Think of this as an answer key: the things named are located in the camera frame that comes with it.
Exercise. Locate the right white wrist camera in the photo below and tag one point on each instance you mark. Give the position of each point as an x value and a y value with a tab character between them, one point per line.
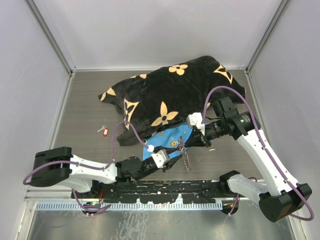
196	120

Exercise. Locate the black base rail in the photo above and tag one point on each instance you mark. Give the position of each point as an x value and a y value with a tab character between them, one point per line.
158	192

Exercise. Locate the white slotted cable duct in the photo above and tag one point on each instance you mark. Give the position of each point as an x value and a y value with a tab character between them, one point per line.
175	206

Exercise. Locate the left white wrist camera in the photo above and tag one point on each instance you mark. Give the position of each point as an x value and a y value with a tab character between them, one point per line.
160	158

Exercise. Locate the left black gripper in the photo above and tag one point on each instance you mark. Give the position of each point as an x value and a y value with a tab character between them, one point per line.
170	163

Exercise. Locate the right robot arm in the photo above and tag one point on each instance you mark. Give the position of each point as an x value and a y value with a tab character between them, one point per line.
281	194

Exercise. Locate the large metal keyring with rings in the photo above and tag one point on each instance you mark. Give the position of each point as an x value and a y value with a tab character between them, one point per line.
184	154

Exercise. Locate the red key tag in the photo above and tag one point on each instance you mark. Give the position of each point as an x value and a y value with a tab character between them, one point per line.
104	131
179	148

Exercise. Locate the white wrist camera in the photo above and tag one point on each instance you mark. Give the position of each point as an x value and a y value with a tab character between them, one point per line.
196	120
160	158

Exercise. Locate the blue cartoon print cloth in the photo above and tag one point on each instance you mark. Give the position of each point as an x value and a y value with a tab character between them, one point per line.
166	139

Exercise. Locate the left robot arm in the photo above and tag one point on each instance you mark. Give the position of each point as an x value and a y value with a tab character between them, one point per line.
59	166

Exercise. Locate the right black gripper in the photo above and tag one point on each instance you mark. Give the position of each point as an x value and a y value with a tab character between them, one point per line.
196	138

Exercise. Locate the black floral plush pillow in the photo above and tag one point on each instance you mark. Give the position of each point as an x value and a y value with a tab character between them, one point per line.
154	101

